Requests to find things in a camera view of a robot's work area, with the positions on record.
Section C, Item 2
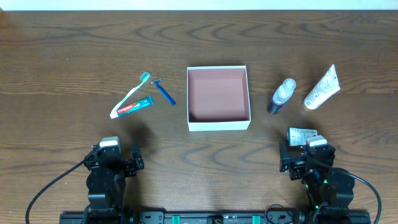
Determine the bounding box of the clear bottle dark liquid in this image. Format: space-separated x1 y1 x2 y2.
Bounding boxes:
267 78 296 114

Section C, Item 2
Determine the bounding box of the white cardboard box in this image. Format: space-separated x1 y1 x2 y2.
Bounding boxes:
187 65 251 132

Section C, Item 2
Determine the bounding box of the white patterned cream tube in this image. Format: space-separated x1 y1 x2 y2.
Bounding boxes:
303 64 340 110

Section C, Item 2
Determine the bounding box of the Colgate toothpaste tube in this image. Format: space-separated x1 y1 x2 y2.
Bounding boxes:
109 96 154 119

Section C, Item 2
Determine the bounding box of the right black cable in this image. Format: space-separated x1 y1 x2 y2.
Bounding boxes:
341 169 382 224

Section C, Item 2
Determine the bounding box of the left black cable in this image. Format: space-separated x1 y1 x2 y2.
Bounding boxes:
25 159 86 224

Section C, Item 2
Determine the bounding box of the green white toothbrush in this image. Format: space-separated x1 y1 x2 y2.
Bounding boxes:
109 71 151 119

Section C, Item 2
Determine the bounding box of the small green white box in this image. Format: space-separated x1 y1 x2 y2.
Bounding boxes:
287 127 318 146

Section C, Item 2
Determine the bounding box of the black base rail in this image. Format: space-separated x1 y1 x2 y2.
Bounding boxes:
59 210 371 224

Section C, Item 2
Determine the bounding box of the black cable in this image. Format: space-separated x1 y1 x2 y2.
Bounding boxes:
341 169 382 224
25 159 86 224

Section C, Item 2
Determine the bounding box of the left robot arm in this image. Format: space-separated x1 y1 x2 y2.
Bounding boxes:
84 136 144 218

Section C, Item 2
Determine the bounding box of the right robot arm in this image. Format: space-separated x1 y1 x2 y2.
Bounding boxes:
279 139 354 209

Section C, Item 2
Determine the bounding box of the blue disposable razor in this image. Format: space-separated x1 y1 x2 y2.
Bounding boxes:
151 78 176 106

